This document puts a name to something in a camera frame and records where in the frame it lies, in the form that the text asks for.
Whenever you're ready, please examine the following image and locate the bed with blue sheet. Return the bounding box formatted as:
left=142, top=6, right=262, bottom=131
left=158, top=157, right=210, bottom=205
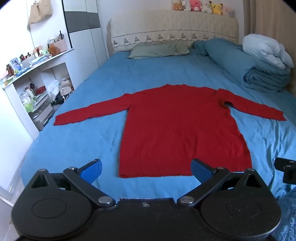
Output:
left=20, top=50, right=296, bottom=200

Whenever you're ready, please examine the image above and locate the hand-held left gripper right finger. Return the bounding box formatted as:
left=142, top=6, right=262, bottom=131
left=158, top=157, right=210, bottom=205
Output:
left=177, top=159, right=265, bottom=207

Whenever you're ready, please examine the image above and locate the blue fuzzy cloth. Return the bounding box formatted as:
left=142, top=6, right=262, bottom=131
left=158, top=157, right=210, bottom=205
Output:
left=271, top=189, right=296, bottom=241

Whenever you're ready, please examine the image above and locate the red knitted sweater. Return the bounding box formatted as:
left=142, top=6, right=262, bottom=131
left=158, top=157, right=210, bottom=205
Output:
left=54, top=84, right=287, bottom=179

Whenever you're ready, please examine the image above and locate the folded blue duvet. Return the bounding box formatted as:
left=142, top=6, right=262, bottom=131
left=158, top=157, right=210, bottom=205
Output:
left=193, top=38, right=291, bottom=93

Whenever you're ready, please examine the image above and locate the white shelf unit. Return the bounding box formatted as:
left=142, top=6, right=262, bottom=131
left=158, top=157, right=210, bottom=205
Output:
left=0, top=47, right=77, bottom=140

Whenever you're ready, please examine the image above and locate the pink storage box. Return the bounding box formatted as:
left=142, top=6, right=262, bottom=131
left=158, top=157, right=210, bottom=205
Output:
left=53, top=38, right=68, bottom=53

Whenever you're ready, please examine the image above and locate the grey-green pillow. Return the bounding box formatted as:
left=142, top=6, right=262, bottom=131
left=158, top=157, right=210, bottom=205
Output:
left=127, top=42, right=190, bottom=59

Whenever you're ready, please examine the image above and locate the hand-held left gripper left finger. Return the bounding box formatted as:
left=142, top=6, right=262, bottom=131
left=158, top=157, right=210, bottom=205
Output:
left=30, top=159, right=116, bottom=208

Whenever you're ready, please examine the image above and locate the white pillow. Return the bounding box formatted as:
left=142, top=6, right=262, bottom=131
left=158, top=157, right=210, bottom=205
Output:
left=242, top=34, right=295, bottom=70

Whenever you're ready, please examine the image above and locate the beige curtain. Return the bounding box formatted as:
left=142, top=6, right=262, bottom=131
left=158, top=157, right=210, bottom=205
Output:
left=244, top=0, right=296, bottom=61

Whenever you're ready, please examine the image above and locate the cream quilted headboard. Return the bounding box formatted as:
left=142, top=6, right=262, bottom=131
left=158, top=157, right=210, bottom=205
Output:
left=109, top=10, right=239, bottom=54

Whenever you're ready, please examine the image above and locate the beige cloth bag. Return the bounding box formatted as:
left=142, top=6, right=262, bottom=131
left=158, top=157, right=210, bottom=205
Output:
left=60, top=78, right=75, bottom=96

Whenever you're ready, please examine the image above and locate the white and grey wardrobe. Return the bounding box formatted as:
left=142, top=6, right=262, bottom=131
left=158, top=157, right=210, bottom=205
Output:
left=62, top=0, right=109, bottom=82

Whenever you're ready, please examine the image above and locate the yellow plush toy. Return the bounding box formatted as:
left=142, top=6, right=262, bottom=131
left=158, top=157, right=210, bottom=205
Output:
left=210, top=2, right=224, bottom=16

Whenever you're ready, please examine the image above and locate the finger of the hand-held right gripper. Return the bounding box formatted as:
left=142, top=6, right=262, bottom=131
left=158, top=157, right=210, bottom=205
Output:
left=275, top=157, right=296, bottom=185

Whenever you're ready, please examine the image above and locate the beige hanging bag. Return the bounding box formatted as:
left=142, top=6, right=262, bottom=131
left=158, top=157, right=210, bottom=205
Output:
left=27, top=0, right=53, bottom=25

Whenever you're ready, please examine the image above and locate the white plastic drawer box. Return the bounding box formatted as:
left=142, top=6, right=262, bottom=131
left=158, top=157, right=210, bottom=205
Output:
left=28, top=95, right=55, bottom=131

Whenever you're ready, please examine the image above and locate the orange plush toy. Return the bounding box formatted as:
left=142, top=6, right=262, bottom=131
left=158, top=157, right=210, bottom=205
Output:
left=48, top=44, right=61, bottom=56

